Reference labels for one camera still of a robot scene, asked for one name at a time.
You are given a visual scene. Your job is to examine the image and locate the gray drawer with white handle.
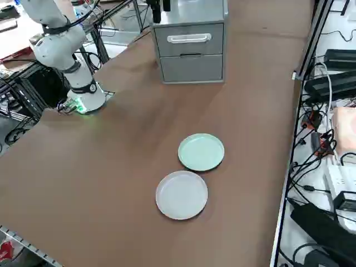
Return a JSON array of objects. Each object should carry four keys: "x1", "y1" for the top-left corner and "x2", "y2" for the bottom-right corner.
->
[{"x1": 154, "y1": 23, "x2": 225, "y2": 58}]

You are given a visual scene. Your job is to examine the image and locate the light green plate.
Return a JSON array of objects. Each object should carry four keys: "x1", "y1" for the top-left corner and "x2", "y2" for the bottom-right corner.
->
[{"x1": 177, "y1": 133, "x2": 225, "y2": 172}]

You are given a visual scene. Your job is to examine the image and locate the white plate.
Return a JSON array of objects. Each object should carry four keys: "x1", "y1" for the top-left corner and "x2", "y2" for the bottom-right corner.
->
[{"x1": 155, "y1": 170, "x2": 209, "y2": 221}]

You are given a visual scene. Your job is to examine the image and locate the gray drawer cabinet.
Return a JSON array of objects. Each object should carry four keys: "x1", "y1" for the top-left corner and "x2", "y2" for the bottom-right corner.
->
[{"x1": 151, "y1": 0, "x2": 230, "y2": 84}]

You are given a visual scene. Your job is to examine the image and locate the gray drawer with notch pull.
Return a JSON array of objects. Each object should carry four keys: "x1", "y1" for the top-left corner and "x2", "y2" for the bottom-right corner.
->
[{"x1": 160, "y1": 54, "x2": 225, "y2": 83}]

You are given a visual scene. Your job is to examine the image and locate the black controller box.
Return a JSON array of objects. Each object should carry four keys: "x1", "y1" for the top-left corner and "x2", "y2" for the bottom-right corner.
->
[{"x1": 13, "y1": 66, "x2": 70, "y2": 112}]

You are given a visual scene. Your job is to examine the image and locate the black power adapter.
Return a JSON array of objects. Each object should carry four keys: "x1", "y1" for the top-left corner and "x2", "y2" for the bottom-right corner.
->
[
  {"x1": 333, "y1": 190, "x2": 356, "y2": 215},
  {"x1": 304, "y1": 71, "x2": 356, "y2": 98},
  {"x1": 324, "y1": 48, "x2": 356, "y2": 65}
]

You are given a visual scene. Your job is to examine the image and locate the orange black connector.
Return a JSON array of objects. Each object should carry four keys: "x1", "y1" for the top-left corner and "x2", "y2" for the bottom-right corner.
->
[
  {"x1": 314, "y1": 133, "x2": 337, "y2": 156},
  {"x1": 301, "y1": 110, "x2": 323, "y2": 128}
]

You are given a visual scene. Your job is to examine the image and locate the pale pink box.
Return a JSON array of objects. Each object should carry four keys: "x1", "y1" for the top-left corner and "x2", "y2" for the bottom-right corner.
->
[{"x1": 330, "y1": 107, "x2": 356, "y2": 154}]

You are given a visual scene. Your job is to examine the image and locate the white power strip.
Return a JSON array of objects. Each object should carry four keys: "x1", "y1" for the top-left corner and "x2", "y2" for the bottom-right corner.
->
[{"x1": 324, "y1": 165, "x2": 356, "y2": 195}]

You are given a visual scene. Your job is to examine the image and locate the red packet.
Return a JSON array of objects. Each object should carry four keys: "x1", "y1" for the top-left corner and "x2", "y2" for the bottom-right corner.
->
[{"x1": 0, "y1": 240, "x2": 14, "y2": 261}]

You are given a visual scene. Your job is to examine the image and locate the black frame struts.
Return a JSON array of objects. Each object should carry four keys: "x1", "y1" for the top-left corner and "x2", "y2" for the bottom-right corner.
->
[{"x1": 72, "y1": 0, "x2": 140, "y2": 73}]

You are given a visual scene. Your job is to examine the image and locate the black aluminium frame post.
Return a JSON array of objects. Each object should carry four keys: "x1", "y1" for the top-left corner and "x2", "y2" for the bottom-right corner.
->
[{"x1": 291, "y1": 0, "x2": 339, "y2": 81}]

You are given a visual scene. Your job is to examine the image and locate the white cable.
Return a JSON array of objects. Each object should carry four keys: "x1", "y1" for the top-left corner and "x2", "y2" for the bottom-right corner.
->
[{"x1": 317, "y1": 62, "x2": 334, "y2": 117}]

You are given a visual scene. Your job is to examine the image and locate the perforated metal rail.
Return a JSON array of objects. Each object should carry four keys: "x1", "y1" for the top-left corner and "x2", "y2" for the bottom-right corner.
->
[{"x1": 0, "y1": 224, "x2": 63, "y2": 267}]

